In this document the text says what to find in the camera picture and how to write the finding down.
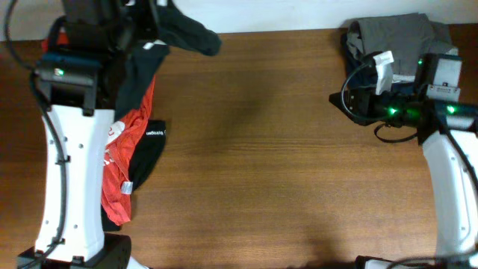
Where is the grey folded garment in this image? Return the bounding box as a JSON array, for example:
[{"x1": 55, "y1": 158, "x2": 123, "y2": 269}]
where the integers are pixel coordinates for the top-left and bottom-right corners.
[{"x1": 346, "y1": 13, "x2": 459, "y2": 83}]

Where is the navy blue folded garment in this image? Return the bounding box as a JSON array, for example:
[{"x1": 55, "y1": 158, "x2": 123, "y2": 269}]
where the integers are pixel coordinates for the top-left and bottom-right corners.
[{"x1": 340, "y1": 33, "x2": 423, "y2": 94}]

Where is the red soccer t-shirt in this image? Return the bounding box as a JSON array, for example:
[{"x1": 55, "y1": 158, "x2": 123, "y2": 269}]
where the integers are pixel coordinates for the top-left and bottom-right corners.
[{"x1": 40, "y1": 31, "x2": 157, "y2": 226}]

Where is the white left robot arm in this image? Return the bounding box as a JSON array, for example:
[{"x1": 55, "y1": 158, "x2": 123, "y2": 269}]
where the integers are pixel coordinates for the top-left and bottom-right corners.
[{"x1": 16, "y1": 1, "x2": 159, "y2": 268}]

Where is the black garment with white logo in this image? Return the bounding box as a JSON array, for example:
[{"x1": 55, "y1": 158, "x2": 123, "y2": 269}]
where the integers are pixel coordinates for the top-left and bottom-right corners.
[{"x1": 100, "y1": 119, "x2": 168, "y2": 232}]

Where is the dark green t-shirt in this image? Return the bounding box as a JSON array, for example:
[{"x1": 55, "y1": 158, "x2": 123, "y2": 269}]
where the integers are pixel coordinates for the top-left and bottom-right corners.
[{"x1": 114, "y1": 0, "x2": 222, "y2": 121}]

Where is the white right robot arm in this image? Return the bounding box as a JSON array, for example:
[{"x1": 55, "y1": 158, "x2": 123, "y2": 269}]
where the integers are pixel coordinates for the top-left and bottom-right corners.
[{"x1": 329, "y1": 89, "x2": 477, "y2": 268}]

